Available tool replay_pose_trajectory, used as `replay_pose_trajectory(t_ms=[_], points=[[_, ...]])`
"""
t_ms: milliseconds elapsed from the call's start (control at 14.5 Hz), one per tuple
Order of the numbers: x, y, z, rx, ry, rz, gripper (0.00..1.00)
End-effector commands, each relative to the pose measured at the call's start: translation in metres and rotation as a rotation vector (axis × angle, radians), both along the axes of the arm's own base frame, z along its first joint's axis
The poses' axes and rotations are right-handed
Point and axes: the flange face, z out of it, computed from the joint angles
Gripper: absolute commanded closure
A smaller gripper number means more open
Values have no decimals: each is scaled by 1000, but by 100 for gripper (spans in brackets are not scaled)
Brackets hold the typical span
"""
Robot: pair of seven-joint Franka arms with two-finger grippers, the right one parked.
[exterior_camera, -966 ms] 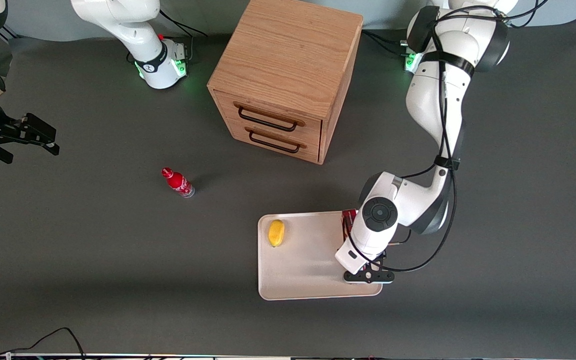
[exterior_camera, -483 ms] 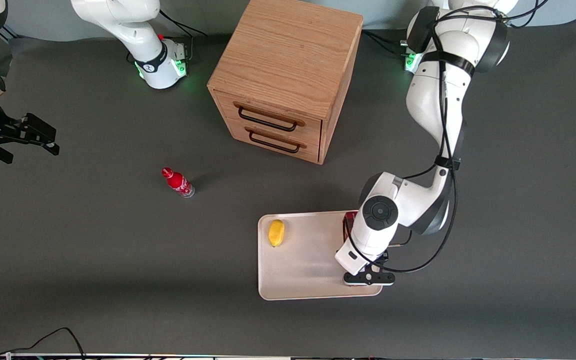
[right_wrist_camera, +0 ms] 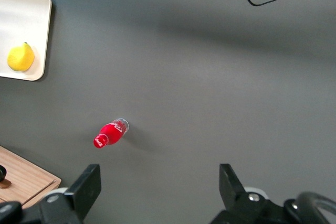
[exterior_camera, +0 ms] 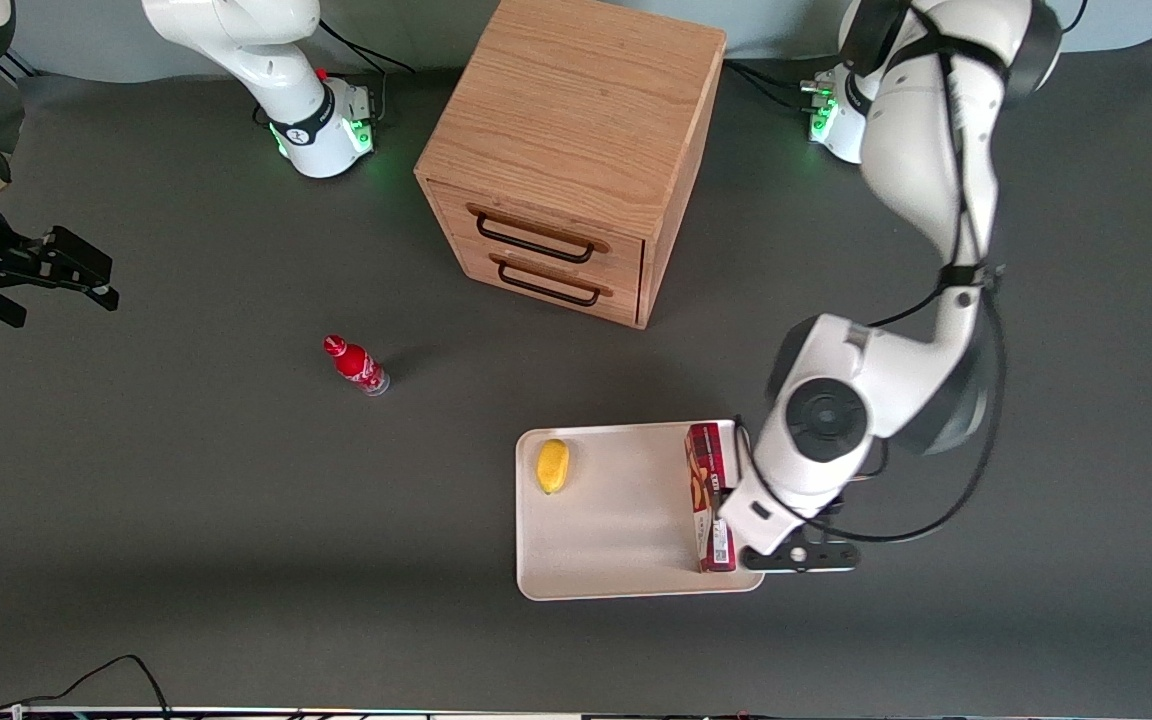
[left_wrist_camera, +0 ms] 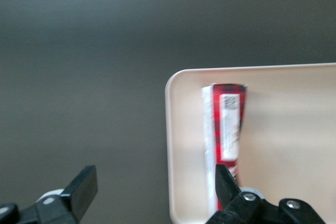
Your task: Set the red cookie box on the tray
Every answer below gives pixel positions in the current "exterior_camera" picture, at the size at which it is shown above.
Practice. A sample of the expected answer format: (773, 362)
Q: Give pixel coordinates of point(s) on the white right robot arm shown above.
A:
(276, 70)

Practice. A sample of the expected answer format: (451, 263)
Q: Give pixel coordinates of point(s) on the dark grey table mat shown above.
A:
(236, 500)

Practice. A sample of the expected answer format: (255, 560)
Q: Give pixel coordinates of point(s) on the red soda bottle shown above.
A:
(356, 365)

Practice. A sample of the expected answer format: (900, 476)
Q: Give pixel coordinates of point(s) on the yellow lemon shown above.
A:
(552, 466)

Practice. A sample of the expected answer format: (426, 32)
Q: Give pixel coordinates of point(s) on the wooden drawer cabinet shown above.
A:
(576, 110)

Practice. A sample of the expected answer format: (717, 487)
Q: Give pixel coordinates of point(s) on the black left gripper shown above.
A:
(716, 503)

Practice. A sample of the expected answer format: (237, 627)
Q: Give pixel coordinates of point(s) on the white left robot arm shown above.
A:
(921, 150)

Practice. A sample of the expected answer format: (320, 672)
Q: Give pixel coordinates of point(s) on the red cookie box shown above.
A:
(706, 460)

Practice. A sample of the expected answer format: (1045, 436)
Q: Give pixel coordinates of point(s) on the aluminium frame rail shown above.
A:
(14, 66)

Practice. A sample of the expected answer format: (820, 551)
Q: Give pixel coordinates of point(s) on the wooden drawer front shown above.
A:
(536, 215)
(626, 300)

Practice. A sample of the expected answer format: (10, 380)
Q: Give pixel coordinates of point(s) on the cream plastic tray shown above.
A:
(616, 520)

